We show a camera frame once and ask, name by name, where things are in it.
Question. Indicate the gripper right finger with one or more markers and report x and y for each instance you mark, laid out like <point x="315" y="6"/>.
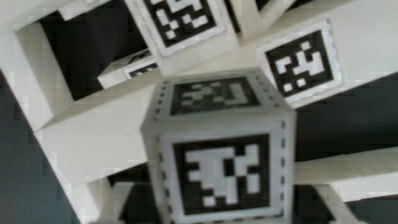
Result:
<point x="336" y="206"/>

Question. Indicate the white tagged cube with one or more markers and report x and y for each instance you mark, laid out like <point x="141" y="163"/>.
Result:
<point x="219" y="135"/>

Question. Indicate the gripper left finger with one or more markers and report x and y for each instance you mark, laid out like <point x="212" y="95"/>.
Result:
<point x="114" y="203"/>

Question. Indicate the white chair back frame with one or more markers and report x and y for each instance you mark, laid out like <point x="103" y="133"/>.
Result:
<point x="333" y="37"/>

